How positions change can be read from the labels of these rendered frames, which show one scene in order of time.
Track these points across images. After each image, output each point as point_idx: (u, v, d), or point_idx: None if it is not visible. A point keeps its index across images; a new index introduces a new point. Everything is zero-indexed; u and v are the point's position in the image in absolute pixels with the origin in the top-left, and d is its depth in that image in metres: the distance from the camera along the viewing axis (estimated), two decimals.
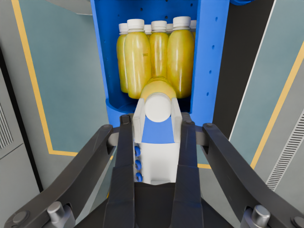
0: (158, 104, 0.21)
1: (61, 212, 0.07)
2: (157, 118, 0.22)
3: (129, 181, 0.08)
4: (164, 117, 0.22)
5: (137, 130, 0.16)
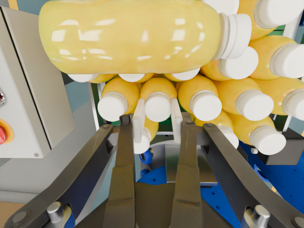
0: (158, 104, 0.21)
1: (61, 212, 0.07)
2: (157, 118, 0.22)
3: (129, 181, 0.08)
4: (164, 117, 0.22)
5: (136, 130, 0.16)
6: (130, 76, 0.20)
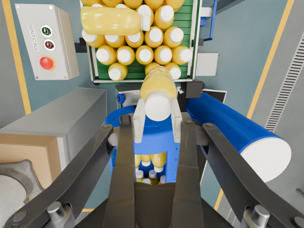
0: (123, 53, 0.48)
1: (61, 212, 0.07)
2: (123, 60, 0.49)
3: (129, 181, 0.08)
4: (126, 59, 0.49)
5: (137, 130, 0.16)
6: (111, 39, 0.46)
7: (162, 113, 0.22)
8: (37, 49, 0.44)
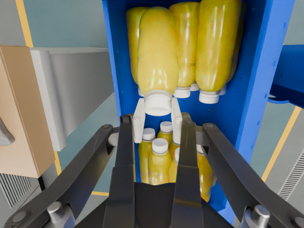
0: None
1: (61, 212, 0.07)
2: None
3: (129, 181, 0.08)
4: None
5: (137, 130, 0.16)
6: None
7: None
8: None
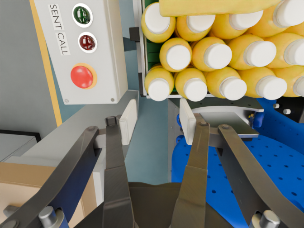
0: (220, 51, 0.25)
1: (54, 217, 0.07)
2: (218, 65, 0.26)
3: (123, 182, 0.08)
4: (225, 64, 0.25)
5: (124, 132, 0.16)
6: (201, 25, 0.23)
7: (238, 93, 0.27)
8: (67, 51, 0.24)
